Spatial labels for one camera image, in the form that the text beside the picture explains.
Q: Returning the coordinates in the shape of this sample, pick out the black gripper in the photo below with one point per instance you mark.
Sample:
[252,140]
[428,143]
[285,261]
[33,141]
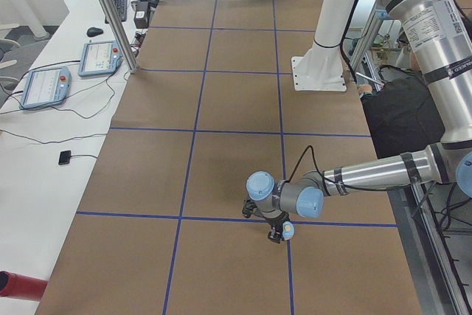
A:
[273,223]

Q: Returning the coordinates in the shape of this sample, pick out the blue desk bell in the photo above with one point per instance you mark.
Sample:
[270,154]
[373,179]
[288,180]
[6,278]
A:
[287,230]

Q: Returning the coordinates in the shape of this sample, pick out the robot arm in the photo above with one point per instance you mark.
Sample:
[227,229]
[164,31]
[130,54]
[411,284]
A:
[442,47]

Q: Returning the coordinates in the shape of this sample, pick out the seated person in black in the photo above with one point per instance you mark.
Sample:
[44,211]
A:
[402,116]

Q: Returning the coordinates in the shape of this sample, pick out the small black puck device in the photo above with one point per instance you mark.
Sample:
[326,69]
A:
[64,157]

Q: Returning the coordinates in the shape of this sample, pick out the far teach pendant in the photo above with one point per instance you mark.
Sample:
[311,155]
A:
[99,58]

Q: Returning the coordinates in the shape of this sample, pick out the teach pendant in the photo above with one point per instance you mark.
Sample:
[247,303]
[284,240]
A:
[99,58]
[45,88]

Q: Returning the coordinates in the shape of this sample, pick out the black power box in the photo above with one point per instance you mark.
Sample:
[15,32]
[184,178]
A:
[141,17]

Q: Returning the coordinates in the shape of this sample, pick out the red cylinder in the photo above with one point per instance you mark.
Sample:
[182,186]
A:
[18,286]

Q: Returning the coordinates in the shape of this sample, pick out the black computer mouse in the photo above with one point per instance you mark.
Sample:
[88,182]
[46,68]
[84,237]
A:
[94,31]

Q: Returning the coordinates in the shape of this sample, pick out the near teach pendant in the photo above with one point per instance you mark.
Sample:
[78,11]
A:
[45,88]

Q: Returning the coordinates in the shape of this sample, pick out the black keyboard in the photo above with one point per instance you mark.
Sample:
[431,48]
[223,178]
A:
[121,6]

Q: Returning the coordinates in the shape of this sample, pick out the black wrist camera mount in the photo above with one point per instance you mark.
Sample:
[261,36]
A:
[248,208]

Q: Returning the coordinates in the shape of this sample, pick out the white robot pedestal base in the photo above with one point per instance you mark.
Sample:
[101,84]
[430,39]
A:
[321,68]

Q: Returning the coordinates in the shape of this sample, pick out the aluminium frame post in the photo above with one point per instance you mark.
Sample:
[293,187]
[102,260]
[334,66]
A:
[118,30]

